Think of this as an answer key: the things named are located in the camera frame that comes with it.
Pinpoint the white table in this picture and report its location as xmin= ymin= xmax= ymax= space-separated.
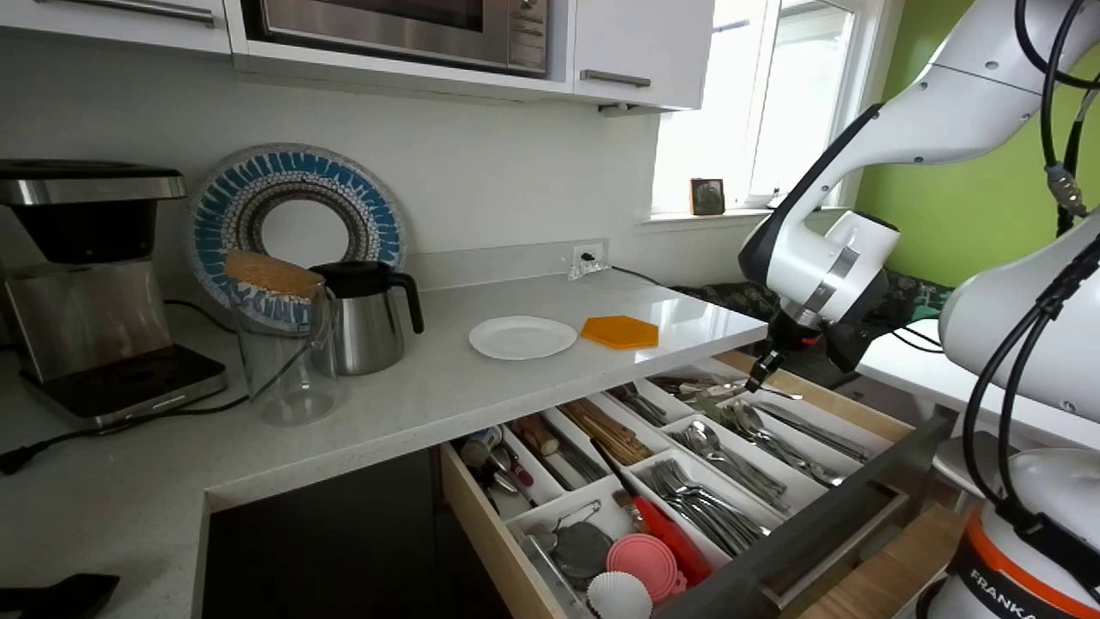
xmin=855 ymin=331 xmax=1100 ymax=461

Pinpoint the flat black device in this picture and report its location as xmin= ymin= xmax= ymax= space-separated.
xmin=0 ymin=572 xmax=124 ymax=619

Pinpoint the steel cabinet handle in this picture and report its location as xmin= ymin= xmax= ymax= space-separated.
xmin=65 ymin=0 xmax=225 ymax=25
xmin=577 ymin=64 xmax=652 ymax=91

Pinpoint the steel table knife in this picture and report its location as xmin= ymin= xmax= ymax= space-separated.
xmin=768 ymin=390 xmax=882 ymax=461

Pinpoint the dark handled utensil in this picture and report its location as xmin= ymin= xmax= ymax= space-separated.
xmin=509 ymin=413 xmax=609 ymax=490

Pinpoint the white round plate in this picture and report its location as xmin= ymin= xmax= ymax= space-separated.
xmin=465 ymin=312 xmax=581 ymax=363

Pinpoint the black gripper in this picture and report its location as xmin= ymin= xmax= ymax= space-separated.
xmin=745 ymin=306 xmax=817 ymax=389

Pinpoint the black steel coffee maker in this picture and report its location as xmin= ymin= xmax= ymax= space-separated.
xmin=0 ymin=157 xmax=230 ymax=429

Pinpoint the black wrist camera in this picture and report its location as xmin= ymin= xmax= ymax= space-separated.
xmin=800 ymin=288 xmax=887 ymax=377

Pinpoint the tan rectangular sponge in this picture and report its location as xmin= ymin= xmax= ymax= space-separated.
xmin=219 ymin=248 xmax=326 ymax=303

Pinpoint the steel fork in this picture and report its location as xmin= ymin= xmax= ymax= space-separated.
xmin=641 ymin=456 xmax=774 ymax=561

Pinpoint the white cup in drawer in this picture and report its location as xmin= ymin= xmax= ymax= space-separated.
xmin=584 ymin=567 xmax=657 ymax=619

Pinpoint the wooden kitchen drawer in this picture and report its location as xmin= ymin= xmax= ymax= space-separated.
xmin=437 ymin=346 xmax=960 ymax=619

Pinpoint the grey round strainer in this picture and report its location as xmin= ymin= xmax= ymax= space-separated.
xmin=549 ymin=518 xmax=620 ymax=591

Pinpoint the orange hexagonal trivet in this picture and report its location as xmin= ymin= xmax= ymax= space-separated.
xmin=577 ymin=312 xmax=665 ymax=353

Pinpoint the clear glass jar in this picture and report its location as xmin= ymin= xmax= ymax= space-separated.
xmin=234 ymin=288 xmax=355 ymax=426

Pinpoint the black appliance power cord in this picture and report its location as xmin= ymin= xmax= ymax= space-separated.
xmin=0 ymin=291 xmax=324 ymax=476

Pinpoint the steel thermal carafe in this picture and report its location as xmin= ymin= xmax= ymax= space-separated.
xmin=308 ymin=256 xmax=426 ymax=377

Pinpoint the wide white cabinet door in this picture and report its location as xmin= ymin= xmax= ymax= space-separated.
xmin=568 ymin=0 xmax=718 ymax=114

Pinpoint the white cutlery tray insert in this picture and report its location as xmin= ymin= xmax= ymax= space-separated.
xmin=451 ymin=358 xmax=891 ymax=619

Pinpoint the large steel spoon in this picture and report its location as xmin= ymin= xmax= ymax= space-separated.
xmin=672 ymin=417 xmax=793 ymax=513
xmin=733 ymin=397 xmax=854 ymax=490

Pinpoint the red handled utensil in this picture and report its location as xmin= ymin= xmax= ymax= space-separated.
xmin=591 ymin=441 xmax=714 ymax=586

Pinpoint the steel built-in microwave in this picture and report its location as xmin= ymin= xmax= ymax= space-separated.
xmin=238 ymin=0 xmax=556 ymax=83

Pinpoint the blue patterned decorative plate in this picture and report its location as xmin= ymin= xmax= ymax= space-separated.
xmin=186 ymin=139 xmax=413 ymax=337

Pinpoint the small dark picture frame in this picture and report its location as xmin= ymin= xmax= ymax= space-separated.
xmin=687 ymin=175 xmax=730 ymax=218

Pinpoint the wooden handled knife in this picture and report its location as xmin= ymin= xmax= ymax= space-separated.
xmin=563 ymin=396 xmax=652 ymax=468

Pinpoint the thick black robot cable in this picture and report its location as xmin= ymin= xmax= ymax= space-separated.
xmin=960 ymin=0 xmax=1100 ymax=542

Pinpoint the red cup in drawer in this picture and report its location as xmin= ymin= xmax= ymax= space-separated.
xmin=601 ymin=529 xmax=693 ymax=606

